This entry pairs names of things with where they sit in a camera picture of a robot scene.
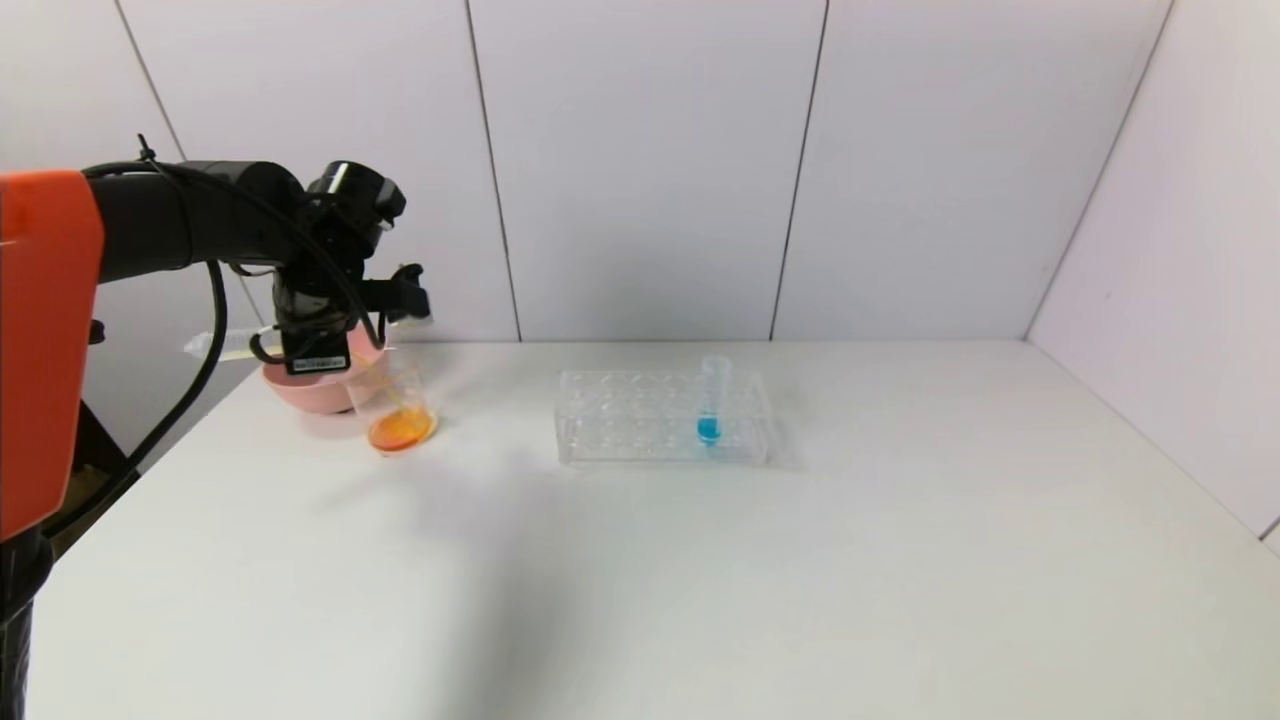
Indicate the blue pigment test tube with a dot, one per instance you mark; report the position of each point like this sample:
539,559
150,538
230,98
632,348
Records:
710,428

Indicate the yellow pigment test tube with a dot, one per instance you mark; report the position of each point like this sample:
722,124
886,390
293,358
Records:
230,345

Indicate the pink bowl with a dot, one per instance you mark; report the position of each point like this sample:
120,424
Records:
315,395

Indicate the clear glass beaker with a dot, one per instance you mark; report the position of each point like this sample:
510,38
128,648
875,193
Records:
402,430

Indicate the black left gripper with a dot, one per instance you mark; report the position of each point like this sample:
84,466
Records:
317,354

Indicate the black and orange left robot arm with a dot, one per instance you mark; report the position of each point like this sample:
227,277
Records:
50,320

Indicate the clear plastic test tube rack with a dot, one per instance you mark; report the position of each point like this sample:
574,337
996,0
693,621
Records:
620,425

